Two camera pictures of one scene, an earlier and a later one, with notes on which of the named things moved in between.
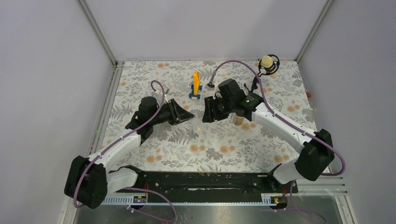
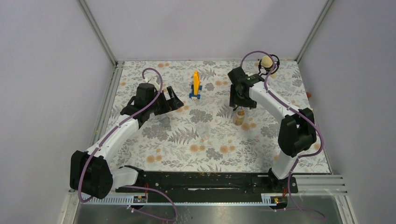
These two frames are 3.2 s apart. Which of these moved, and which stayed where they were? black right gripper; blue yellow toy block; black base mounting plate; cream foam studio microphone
Moved: black right gripper
Stayed: cream foam studio microphone; black base mounting plate; blue yellow toy block
